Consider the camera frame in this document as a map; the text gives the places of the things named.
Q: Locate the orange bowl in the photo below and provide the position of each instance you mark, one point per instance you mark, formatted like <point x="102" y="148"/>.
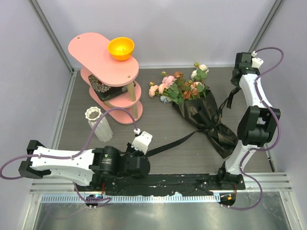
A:
<point x="121" y="48"/>

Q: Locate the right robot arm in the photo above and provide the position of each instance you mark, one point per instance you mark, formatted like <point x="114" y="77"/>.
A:
<point x="258" y="124"/>

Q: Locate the pink tiered shelf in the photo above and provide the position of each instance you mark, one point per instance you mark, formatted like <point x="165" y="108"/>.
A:
<point x="90" y="50"/>

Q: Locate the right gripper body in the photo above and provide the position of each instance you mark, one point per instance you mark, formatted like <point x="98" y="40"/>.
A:
<point x="234" y="82"/>

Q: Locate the artificial flower bouquet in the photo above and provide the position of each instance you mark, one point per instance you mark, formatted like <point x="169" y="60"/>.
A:
<point x="176" y="89"/>

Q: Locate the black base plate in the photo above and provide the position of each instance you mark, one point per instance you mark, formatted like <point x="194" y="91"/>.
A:
<point x="191" y="184"/>

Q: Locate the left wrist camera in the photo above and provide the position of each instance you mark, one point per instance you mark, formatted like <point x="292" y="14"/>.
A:
<point x="142" y="141"/>

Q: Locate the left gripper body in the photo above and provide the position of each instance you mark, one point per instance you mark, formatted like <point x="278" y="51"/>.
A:
<point x="132" y="152"/>

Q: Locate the white cable duct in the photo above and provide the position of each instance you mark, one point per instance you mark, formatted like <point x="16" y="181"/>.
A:
<point x="176" y="198"/>

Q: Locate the black wrapping paper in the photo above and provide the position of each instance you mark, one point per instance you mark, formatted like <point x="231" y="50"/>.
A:
<point x="206" y="119"/>

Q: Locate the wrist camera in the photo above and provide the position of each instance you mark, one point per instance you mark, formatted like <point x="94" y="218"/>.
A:
<point x="142" y="141"/>
<point x="256" y="61"/>

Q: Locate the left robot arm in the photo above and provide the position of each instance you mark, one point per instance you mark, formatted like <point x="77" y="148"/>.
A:
<point x="69" y="165"/>

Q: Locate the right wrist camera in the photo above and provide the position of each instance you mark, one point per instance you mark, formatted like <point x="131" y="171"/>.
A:
<point x="256" y="61"/>

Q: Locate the black ribbon gold lettering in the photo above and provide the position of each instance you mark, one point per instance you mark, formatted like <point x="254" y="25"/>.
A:
<point x="180" y="141"/>

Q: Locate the white ribbed vase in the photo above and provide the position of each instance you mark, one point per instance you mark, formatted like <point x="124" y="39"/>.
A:
<point x="103" y="130"/>

